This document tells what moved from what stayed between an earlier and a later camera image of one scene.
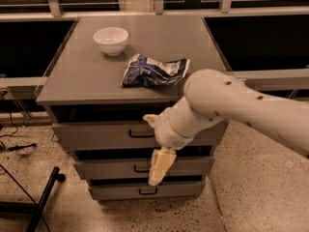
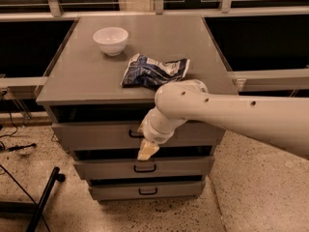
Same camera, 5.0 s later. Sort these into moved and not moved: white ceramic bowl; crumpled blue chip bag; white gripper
Moved: white gripper
Not moved: white ceramic bowl; crumpled blue chip bag
